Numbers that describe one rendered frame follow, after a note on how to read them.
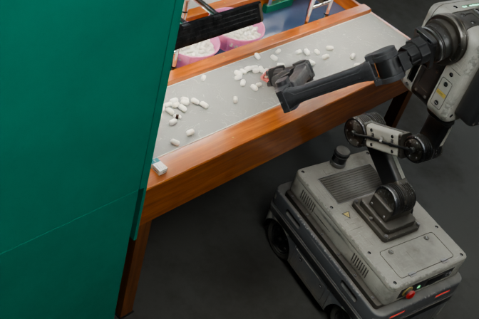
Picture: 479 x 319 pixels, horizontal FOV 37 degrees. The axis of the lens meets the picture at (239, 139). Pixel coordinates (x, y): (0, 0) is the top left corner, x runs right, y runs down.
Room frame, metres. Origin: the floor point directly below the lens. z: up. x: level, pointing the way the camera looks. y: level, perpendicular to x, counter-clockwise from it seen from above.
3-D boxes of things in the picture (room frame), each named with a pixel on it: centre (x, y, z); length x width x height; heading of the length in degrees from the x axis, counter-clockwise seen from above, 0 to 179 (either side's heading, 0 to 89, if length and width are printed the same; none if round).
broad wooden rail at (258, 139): (2.35, -0.21, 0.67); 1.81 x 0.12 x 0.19; 144
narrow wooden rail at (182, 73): (2.57, 0.10, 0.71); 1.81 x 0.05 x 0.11; 144
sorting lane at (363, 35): (2.47, -0.04, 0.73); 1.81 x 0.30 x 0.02; 144
